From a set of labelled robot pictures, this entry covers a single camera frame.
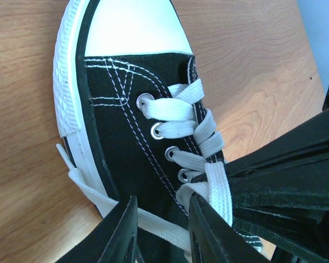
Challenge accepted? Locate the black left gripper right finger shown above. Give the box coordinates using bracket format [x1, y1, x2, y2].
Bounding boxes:
[189, 196, 268, 263]

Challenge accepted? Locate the black white canvas sneaker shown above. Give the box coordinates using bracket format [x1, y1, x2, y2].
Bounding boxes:
[53, 1, 262, 262]

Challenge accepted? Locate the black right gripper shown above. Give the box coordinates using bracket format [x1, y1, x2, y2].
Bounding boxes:
[225, 87, 329, 178]

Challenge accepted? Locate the white shoelace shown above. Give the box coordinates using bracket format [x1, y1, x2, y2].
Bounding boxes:
[53, 80, 224, 260]

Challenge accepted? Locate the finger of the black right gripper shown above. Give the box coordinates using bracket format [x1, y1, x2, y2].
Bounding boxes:
[230, 175, 329, 262]

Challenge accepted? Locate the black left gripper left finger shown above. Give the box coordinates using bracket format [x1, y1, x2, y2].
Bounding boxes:
[58, 196, 138, 263]

